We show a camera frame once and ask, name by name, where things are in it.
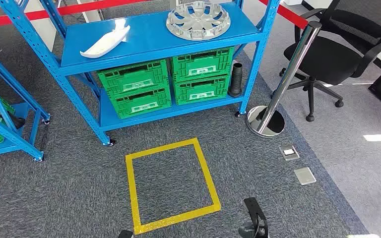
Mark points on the red barrier belt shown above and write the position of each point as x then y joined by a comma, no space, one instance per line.
39,14
289,14

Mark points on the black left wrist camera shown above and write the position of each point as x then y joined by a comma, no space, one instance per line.
125,234

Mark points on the silver plastic wheel hubcap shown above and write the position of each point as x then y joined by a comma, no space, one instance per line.
198,18

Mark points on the metal floor socket plate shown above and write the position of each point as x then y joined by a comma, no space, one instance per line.
305,176
289,152

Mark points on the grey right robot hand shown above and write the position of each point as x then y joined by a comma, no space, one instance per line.
247,231

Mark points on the white board panel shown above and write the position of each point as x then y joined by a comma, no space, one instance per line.
44,29

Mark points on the blue metal shelf rack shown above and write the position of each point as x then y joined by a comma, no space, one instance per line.
13,139
151,36

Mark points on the chrome stanchion post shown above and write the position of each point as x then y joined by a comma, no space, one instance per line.
289,72

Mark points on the yellow floor tape square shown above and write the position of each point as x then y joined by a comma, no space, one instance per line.
131,197

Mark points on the white elongated plastic trim part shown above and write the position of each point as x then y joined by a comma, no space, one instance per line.
105,42

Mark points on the black office chair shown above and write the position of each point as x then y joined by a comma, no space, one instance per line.
325,59

